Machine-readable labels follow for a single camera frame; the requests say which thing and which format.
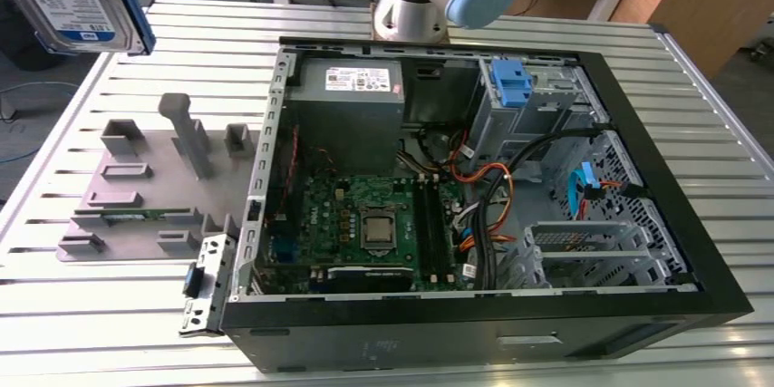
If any power wire with black connector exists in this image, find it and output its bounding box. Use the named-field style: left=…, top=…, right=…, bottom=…
left=577, top=180, right=649, bottom=221

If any metal disk bay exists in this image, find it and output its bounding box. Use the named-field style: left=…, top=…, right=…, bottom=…
left=521, top=218, right=692, bottom=291

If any CPU socket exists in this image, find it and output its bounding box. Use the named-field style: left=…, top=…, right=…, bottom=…
left=358, top=205, right=406, bottom=259

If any grey power supply unit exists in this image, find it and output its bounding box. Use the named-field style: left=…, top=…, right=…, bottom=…
left=284, top=58, right=406, bottom=176

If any silver CPU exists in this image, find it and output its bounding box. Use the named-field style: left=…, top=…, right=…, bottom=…
left=365, top=217, right=396, bottom=243

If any black RAM slot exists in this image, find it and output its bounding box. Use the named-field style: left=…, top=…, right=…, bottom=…
left=413, top=172, right=442, bottom=285
left=430, top=172, right=458, bottom=284

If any green motherboard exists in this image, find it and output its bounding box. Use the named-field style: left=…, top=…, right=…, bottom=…
left=259, top=172, right=484, bottom=294

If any grey drive cage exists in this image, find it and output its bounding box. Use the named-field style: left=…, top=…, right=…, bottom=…
left=469, top=56, right=612, bottom=182

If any black graphics card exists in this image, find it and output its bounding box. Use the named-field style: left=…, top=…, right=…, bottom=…
left=325, top=264, right=418, bottom=294

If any blue drive cage latch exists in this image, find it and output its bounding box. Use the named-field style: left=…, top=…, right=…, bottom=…
left=492, top=58, right=536, bottom=108

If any grey parts rack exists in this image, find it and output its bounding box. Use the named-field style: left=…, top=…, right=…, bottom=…
left=55, top=92, right=265, bottom=263

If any black PC case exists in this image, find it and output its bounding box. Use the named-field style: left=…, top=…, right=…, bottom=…
left=218, top=35, right=757, bottom=373

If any green RAM stick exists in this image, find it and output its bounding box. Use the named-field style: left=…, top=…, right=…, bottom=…
left=99, top=208, right=191, bottom=221

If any black waste bin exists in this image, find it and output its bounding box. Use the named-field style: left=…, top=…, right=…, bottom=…
left=0, top=0, right=69, bottom=72

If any red twisted fan wire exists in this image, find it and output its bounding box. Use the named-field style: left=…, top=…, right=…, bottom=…
left=275, top=125, right=304, bottom=224

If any orange wire bundle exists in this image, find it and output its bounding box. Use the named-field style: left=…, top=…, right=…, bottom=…
left=450, top=160, right=517, bottom=253

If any black cable bundle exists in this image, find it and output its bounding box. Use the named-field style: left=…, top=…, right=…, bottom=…
left=472, top=127, right=613, bottom=292

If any blue data wire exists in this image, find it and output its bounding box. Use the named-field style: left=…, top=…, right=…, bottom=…
left=568, top=160, right=608, bottom=221

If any metal expansion slot bracket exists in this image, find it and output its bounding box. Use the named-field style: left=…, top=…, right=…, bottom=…
left=178, top=232, right=239, bottom=338

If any blue floor cable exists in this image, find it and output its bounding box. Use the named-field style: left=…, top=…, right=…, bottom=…
left=0, top=82, right=81, bottom=166

